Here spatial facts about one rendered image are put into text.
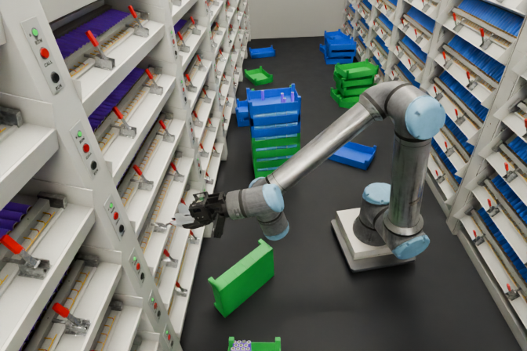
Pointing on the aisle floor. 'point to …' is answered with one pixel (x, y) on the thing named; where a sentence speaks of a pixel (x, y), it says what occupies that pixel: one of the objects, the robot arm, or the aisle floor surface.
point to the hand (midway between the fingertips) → (175, 221)
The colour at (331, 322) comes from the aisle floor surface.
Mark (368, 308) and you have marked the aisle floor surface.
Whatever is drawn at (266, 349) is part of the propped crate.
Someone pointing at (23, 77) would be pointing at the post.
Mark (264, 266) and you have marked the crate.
